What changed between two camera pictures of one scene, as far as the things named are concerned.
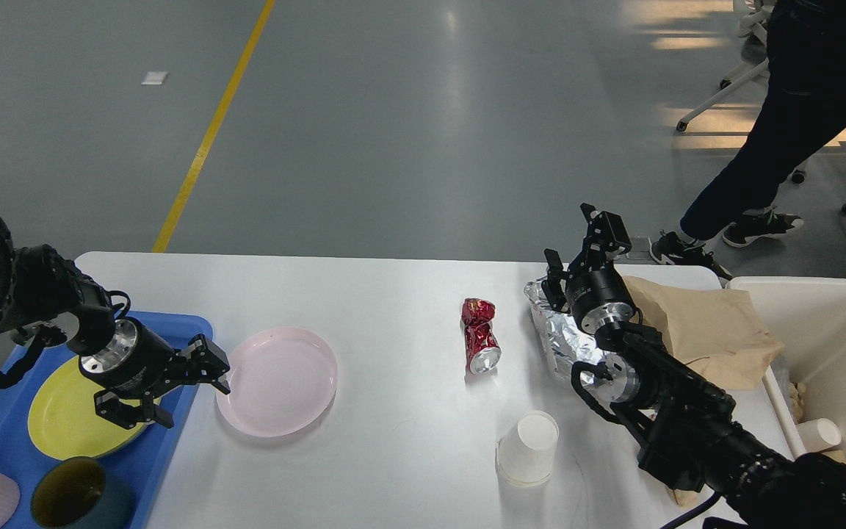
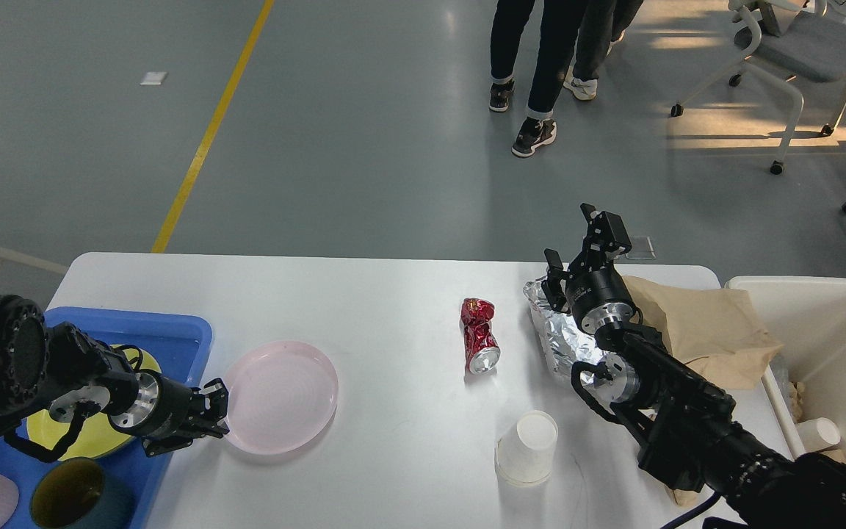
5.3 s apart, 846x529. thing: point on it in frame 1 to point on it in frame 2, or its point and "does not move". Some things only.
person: [827, 60] to [558, 37]
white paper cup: [524, 457] does not move
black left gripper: [136, 361] to [169, 416]
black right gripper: [597, 292] does not move
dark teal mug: [67, 491] does not move
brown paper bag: [718, 327] does not move
